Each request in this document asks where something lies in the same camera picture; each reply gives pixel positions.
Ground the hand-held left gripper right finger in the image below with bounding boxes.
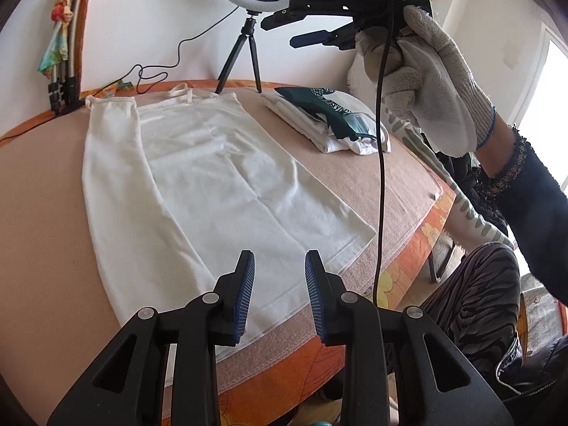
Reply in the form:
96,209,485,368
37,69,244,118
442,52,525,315
304,251,518,426

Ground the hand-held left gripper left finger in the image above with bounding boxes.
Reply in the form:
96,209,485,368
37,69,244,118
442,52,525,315
47,250,257,426

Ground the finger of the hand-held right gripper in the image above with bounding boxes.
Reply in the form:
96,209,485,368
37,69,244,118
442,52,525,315
289,27,356,49
260,5,356,32

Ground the white garment with green print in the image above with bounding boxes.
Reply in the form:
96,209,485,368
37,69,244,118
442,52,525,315
273,86,392,155

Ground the white tank top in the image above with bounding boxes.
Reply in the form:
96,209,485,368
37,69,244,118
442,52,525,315
83,83,378,361

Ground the person's right forearm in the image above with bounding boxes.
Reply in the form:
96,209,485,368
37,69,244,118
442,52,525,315
476,110,568,308

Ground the person's right hand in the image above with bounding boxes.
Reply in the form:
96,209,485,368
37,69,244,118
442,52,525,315
347,4,497,159

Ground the white folded cloth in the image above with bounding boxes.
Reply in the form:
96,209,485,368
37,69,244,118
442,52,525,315
259,91,356,154

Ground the orange floral tablecloth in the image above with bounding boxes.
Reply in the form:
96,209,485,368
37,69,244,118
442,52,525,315
0,79,459,426

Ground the person's striped trouser leg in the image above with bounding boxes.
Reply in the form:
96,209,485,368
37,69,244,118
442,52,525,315
385,243,523,380

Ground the green leaf print cushion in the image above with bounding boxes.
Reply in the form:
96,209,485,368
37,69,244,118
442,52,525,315
382,105,516,250

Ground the dark cloth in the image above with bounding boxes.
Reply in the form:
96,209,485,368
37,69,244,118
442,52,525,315
434,150,507,228

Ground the folded rack with colourful cloth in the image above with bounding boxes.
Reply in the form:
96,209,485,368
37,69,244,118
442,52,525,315
36,0,94,115

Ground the bright window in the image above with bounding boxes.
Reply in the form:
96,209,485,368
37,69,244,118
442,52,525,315
516,27,568,278

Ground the black ring light cable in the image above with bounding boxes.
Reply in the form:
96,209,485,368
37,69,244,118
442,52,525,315
0,0,263,148

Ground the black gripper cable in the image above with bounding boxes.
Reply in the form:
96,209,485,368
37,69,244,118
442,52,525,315
372,0,401,308

